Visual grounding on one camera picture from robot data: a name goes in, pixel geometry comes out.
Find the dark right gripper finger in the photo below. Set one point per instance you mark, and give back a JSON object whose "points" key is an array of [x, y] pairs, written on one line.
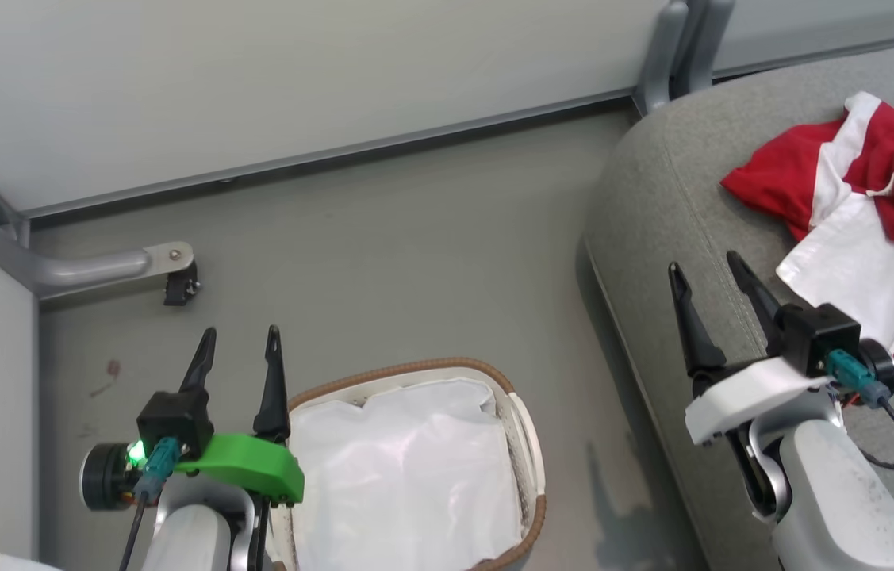
{"points": [[694, 325], [756, 297]]}

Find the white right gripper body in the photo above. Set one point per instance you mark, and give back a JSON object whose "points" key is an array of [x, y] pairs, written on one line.
{"points": [[748, 392]]}

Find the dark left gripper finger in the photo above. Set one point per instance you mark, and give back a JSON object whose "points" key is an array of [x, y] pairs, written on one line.
{"points": [[274, 396], [199, 369]]}

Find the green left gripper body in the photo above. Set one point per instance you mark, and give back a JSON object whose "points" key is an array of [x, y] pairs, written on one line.
{"points": [[252, 468]]}

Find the red white sports jersey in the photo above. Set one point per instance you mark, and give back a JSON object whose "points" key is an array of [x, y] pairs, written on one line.
{"points": [[851, 270]]}

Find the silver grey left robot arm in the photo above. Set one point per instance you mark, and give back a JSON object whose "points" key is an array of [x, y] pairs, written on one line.
{"points": [[193, 535]]}

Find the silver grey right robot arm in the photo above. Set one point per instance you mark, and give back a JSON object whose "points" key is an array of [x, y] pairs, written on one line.
{"points": [[835, 507]]}

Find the white cloth in basket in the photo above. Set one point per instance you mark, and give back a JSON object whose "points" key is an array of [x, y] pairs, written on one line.
{"points": [[407, 476]]}

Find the white laundry basket brown rim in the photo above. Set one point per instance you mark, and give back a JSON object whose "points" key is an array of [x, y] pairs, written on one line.
{"points": [[530, 460]]}

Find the grey fabric sofa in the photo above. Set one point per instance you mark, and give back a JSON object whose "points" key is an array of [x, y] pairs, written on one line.
{"points": [[669, 198]]}

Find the black round left wrist motor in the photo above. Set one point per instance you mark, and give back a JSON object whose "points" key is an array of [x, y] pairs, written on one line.
{"points": [[104, 476]]}

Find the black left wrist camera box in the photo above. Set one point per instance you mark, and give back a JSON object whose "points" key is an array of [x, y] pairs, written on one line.
{"points": [[175, 424]]}

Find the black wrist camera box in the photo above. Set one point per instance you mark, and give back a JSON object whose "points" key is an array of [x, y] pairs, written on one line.
{"points": [[819, 337], [175, 424]]}

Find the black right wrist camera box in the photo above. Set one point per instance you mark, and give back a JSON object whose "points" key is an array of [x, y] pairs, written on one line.
{"points": [[819, 337]]}

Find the grey metal frame leg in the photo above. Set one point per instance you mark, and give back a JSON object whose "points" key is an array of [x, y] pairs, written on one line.
{"points": [[74, 270]]}

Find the grey wall base rail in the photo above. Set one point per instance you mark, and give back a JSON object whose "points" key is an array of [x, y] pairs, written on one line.
{"points": [[335, 155]]}

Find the grey metal frame post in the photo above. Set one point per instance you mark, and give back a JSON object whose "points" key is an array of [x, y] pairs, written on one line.
{"points": [[673, 55]]}

